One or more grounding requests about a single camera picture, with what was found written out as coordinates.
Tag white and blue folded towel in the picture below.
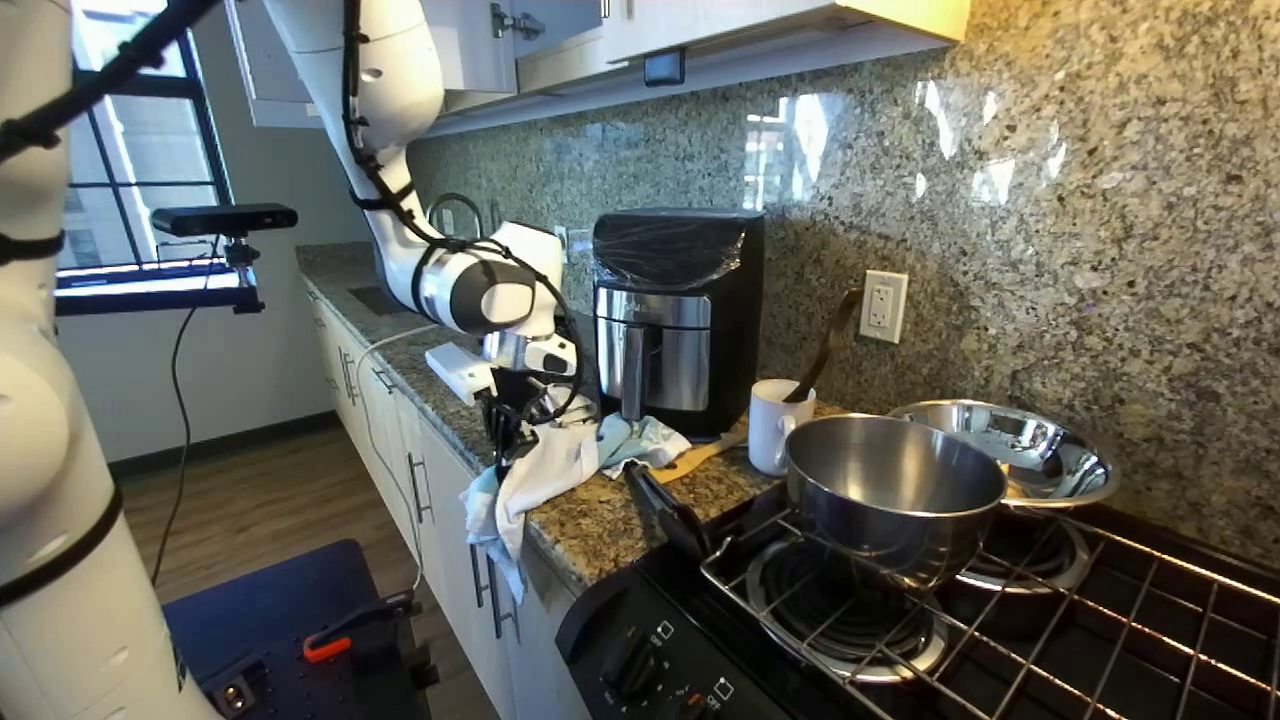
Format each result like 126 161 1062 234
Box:
591 410 702 483

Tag orange and black bar clamp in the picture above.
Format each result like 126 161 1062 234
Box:
302 606 403 669

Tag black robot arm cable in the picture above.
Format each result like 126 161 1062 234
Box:
335 0 591 433

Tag black coil burner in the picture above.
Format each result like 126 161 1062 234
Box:
947 512 1101 602
741 532 951 687

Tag white ceramic mug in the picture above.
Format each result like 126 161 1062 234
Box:
743 378 821 479

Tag thin black camera cable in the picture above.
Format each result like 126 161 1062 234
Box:
147 304 199 593

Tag shallow stainless steel bowl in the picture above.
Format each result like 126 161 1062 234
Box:
889 394 1126 521

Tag white towel with blue leaf band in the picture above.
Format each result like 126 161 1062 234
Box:
460 416 604 571

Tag black and steel coffee maker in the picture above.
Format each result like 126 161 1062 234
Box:
590 209 770 439

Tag black stereo camera on stand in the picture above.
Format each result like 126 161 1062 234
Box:
147 201 305 320

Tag black tongs with steel arms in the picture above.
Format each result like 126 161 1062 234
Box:
619 455 720 563

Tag white upper cabinets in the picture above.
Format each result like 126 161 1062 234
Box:
220 0 978 142

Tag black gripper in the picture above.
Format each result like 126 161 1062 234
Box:
479 364 558 474

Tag white wall outlet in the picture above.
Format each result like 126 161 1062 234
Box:
857 265 918 350

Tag metal wire stove grate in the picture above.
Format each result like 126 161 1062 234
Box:
698 509 1280 720

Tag black utensil handle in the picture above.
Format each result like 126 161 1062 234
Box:
786 287 863 410

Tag silver cabinet bar handle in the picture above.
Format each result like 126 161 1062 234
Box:
466 541 493 612
335 346 363 412
486 551 524 646
403 450 436 528

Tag large stainless steel pot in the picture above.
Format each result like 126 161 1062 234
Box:
780 410 1013 582

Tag light grey lower cabinets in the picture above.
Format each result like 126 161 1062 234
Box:
309 286 591 720

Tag small black under-cabinet box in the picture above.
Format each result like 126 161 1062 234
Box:
642 45 692 93

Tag window with dark frame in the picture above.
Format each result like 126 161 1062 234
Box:
51 0 268 320

